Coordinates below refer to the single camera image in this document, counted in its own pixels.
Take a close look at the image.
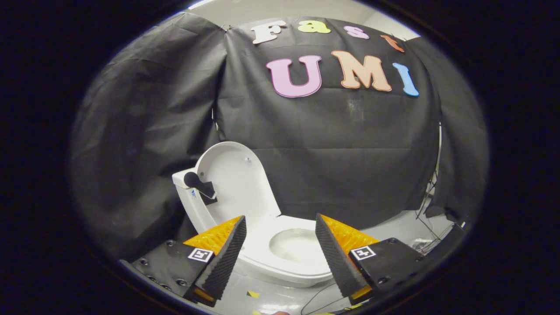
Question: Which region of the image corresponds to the white toilet bowl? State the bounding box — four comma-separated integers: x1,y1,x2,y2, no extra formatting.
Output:
232,227,334,289

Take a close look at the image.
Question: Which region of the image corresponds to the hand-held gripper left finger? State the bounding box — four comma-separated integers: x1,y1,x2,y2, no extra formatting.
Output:
131,215,247,307

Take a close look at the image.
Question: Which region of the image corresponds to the black backdrop cloth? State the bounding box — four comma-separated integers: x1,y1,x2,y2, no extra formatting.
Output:
70,11,488,263

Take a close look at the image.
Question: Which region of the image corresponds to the white toilet seat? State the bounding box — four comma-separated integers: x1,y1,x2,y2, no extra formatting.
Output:
238,214,333,283

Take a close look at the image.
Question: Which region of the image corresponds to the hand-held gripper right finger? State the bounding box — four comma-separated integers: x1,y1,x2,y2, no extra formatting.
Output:
315,213,424,306

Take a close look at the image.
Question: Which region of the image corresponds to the tangle of cables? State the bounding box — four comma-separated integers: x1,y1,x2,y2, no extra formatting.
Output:
416,171,455,254

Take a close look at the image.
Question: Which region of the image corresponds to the white toilet tank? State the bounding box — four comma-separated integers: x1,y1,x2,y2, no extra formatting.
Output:
172,168,219,235

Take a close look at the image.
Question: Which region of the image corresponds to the thin black floor cable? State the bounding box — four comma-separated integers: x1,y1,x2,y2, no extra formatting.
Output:
301,282,337,315

